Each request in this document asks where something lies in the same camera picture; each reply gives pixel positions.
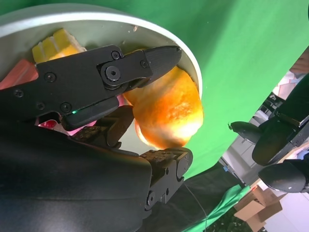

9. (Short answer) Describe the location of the thin grey cable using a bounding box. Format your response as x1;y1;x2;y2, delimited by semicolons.
184;182;209;232

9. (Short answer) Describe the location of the oval orange-striped bread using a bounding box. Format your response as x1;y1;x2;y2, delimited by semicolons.
123;48;205;149

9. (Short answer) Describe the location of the salmon pink cake slice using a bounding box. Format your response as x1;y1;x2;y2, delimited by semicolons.
0;58;39;90

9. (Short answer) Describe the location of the black table skirt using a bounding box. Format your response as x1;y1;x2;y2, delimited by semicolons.
140;161;244;232

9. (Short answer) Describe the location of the yellow cake slice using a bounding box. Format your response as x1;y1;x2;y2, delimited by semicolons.
32;28;87;64

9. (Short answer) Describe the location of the grey-green bowl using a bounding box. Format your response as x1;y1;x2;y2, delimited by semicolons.
0;2;203;155

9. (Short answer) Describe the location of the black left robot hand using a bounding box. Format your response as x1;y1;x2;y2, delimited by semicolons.
228;72;309;194

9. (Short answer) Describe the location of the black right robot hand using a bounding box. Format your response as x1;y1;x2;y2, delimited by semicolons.
0;44;194;232

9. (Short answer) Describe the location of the brown cardboard box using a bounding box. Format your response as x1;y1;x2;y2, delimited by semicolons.
233;186;283;232

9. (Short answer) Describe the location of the green tablecloth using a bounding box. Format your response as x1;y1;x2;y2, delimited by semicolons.
0;0;309;232

